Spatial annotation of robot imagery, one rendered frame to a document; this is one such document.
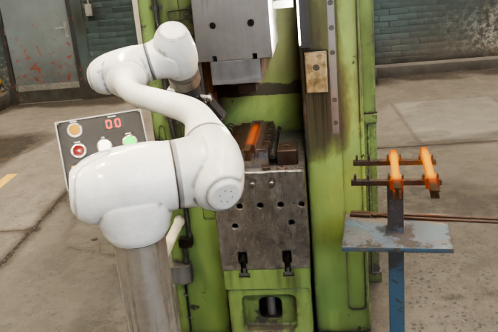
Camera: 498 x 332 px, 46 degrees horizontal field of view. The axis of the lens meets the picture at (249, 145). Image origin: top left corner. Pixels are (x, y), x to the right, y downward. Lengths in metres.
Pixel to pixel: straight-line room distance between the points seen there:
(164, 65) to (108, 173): 0.57
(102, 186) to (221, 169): 0.21
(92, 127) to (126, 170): 1.38
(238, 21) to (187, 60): 0.79
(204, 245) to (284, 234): 0.47
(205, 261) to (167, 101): 1.59
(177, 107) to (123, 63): 0.27
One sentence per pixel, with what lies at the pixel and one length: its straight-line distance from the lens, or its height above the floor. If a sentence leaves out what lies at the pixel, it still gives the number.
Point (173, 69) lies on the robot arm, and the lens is 1.58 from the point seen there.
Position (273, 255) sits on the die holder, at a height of 0.53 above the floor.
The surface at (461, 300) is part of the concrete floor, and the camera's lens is 3.29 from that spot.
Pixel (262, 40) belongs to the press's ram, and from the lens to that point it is 2.34.
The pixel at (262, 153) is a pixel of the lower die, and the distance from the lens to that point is 2.45.
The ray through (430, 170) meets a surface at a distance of 2.22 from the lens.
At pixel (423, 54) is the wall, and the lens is 8.52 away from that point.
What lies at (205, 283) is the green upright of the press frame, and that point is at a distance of 2.91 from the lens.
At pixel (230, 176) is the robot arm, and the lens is 1.05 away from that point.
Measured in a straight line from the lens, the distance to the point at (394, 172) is 2.21.
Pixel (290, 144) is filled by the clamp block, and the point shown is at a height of 0.98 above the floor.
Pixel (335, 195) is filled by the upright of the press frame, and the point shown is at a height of 0.71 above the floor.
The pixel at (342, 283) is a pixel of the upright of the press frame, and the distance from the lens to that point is 2.86.
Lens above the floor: 1.75
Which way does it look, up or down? 18 degrees down
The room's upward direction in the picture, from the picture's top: 5 degrees counter-clockwise
